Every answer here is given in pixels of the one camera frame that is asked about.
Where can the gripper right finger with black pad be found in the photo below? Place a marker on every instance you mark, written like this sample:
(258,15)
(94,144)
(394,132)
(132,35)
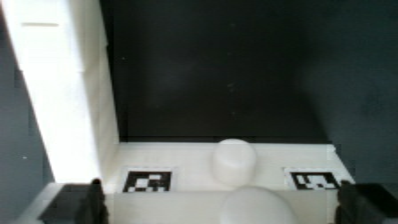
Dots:
(366,204)

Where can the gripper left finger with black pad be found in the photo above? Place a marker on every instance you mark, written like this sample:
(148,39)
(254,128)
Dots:
(76,206)

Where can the white front drawer box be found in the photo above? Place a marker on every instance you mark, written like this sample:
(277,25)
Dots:
(217,166)

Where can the white drawer box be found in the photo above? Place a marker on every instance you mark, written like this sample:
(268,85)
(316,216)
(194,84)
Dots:
(245,206)
(217,166)

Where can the white front fence rail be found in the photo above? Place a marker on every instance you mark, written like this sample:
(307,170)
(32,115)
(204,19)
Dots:
(59,42)

